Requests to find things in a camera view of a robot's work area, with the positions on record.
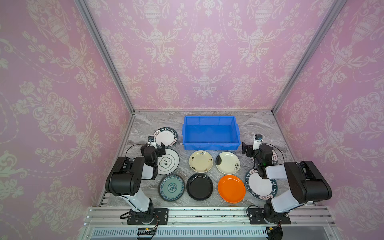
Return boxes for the small green-rim plate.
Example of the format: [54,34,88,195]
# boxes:
[154,127,178,148]
[272,150,279,165]

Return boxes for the cream plate black ink blot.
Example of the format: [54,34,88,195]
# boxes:
[215,152,241,175]

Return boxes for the orange plate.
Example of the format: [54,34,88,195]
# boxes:
[218,175,246,204]

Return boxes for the cream plate small motifs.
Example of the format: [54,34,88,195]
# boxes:
[189,151,214,173]

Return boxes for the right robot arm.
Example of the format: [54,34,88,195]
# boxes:
[242,143,332,225]

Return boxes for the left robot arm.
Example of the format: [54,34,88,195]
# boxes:
[105,144,166,225]

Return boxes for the blue plastic bin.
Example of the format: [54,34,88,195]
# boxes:
[182,116,241,151]

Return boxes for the white plate black flower outline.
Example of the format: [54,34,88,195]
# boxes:
[158,149,180,175]

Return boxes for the large green-rim white plate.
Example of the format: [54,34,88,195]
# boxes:
[245,169,278,201]

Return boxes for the teal patterned plate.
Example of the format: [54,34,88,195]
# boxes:
[158,175,185,202]

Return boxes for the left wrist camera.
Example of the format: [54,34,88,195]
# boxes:
[147,136,157,149]

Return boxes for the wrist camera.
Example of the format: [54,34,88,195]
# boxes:
[253,134,263,151]
[147,136,157,149]

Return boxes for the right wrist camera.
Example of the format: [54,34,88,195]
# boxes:
[253,134,263,151]

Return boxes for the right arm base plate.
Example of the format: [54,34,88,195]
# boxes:
[246,206,291,225]

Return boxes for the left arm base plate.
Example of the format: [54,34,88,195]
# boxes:
[127,208,169,225]

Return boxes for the aluminium front rail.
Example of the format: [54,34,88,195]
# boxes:
[79,207,342,240]

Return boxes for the left corner aluminium post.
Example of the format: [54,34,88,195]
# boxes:
[74,0,135,116]

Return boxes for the corner aluminium post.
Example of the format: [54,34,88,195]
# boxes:
[74,0,135,116]
[271,0,347,116]

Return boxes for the right corner aluminium post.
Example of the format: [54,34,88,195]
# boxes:
[271,0,347,116]

